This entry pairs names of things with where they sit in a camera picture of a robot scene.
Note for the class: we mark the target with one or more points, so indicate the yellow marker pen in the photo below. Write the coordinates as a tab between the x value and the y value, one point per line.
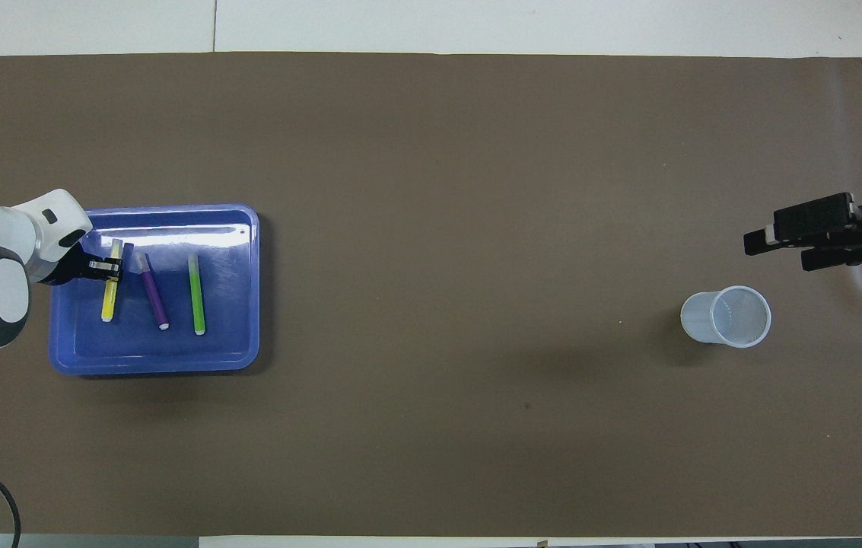
108	301

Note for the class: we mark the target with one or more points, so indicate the purple marker pen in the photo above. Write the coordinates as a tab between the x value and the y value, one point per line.
154	293

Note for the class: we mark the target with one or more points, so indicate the translucent plastic cup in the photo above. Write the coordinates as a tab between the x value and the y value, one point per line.
735	316

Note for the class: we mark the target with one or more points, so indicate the blue plastic tray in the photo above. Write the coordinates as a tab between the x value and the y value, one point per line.
233	304

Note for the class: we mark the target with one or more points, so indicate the brown table mat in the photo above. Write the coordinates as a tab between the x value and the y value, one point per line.
430	228

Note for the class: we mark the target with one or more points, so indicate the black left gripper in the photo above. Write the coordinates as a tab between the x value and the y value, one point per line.
69	268

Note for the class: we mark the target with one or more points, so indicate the green marker pen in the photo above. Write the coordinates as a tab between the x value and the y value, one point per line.
196	297

